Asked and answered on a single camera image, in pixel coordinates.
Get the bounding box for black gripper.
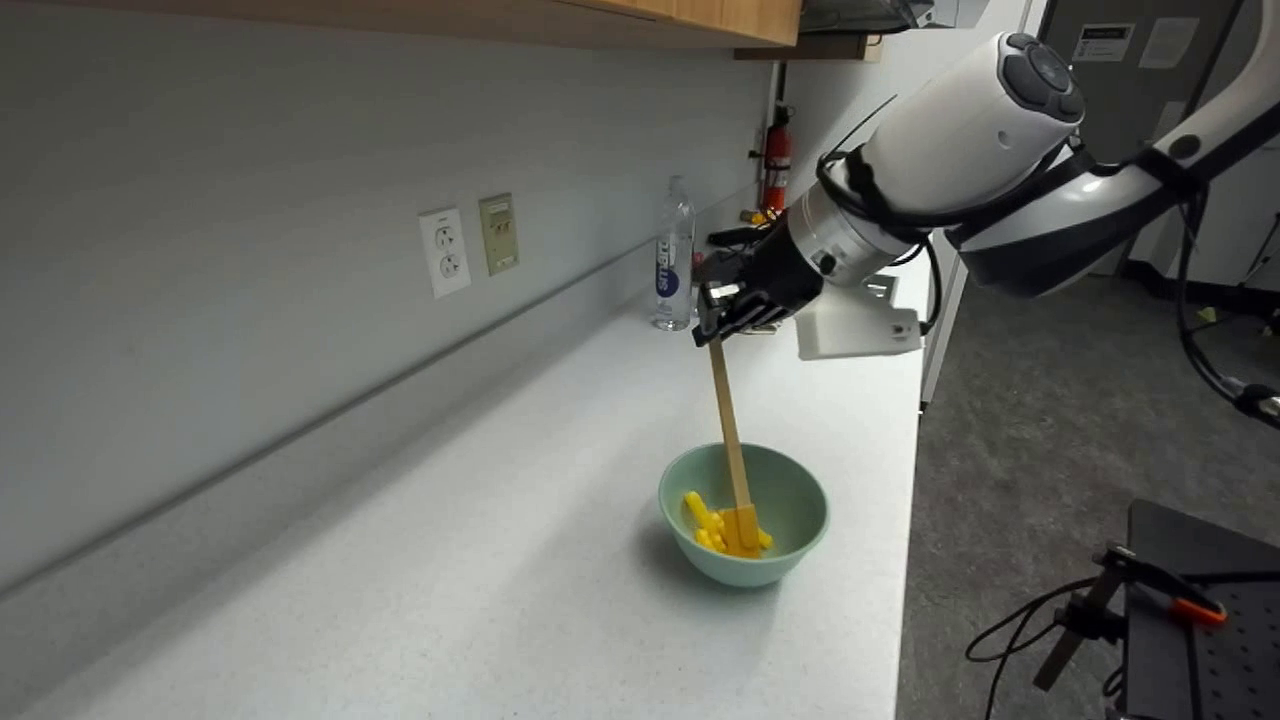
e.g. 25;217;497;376
694;217;831;354

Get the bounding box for wooden spoon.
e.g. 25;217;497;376
705;337;775;560

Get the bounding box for light green bowl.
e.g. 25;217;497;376
655;440;831;593

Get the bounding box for clear plastic water bottle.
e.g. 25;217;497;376
647;172;705;337

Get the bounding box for red fire extinguisher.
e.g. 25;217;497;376
753;101;802;229

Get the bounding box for yellow block pieces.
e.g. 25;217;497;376
678;487;775;560

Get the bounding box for black perforated table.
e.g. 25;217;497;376
1122;497;1280;720

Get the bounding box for beige wall switch plate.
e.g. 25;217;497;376
476;189;524;281

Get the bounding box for wooden wall cabinet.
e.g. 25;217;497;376
77;0;803;56

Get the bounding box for white wall outlet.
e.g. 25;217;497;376
417;200;476;306

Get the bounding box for thin black cable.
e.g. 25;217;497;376
963;573;1132;720

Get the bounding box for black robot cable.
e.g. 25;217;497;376
1173;183;1280;432

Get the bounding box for orange handled clamp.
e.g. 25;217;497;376
1032;545;1231;695

